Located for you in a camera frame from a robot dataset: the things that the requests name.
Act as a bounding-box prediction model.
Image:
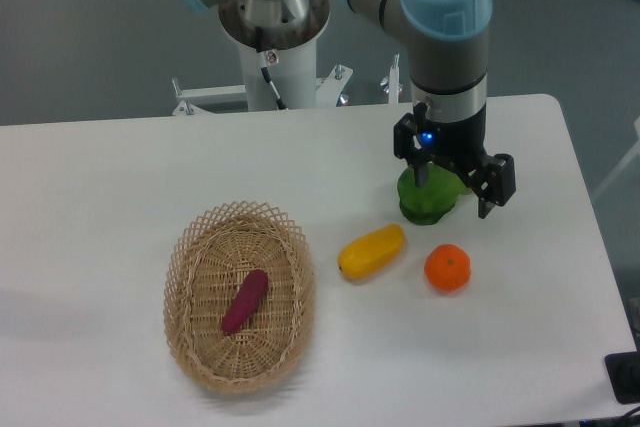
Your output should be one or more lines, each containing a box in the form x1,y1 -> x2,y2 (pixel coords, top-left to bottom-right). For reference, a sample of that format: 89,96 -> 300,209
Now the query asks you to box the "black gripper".
393,102 -> 516,219

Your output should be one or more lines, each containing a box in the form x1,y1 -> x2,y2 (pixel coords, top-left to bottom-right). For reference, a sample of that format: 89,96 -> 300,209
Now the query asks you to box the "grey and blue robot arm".
182,0 -> 516,217

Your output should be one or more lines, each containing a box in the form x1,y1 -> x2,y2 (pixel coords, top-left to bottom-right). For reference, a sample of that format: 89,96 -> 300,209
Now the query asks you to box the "purple sweet potato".
221,269 -> 269,335

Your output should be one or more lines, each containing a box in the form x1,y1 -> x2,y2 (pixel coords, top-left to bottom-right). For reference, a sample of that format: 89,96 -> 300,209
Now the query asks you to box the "woven wicker oval basket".
164,201 -> 315,394

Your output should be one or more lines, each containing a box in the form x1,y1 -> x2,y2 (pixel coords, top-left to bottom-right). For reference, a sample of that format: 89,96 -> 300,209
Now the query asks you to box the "green leafy vegetable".
396,164 -> 468,226

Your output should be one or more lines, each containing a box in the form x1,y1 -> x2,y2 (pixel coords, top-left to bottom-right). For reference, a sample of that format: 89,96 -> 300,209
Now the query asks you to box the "orange tangerine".
424,244 -> 471,292

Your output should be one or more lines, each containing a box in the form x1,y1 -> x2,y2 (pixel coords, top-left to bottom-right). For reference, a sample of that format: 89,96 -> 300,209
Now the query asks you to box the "yellow mango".
337,223 -> 405,281

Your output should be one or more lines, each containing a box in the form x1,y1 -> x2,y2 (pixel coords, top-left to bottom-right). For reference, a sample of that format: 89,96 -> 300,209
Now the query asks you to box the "black device at table edge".
604,351 -> 639,405

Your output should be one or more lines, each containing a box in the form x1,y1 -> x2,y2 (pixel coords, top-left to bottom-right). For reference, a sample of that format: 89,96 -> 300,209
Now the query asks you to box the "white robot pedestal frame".
170,41 -> 405,117

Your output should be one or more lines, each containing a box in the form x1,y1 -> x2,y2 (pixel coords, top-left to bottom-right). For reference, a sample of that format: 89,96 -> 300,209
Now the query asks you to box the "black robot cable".
254,26 -> 289,112

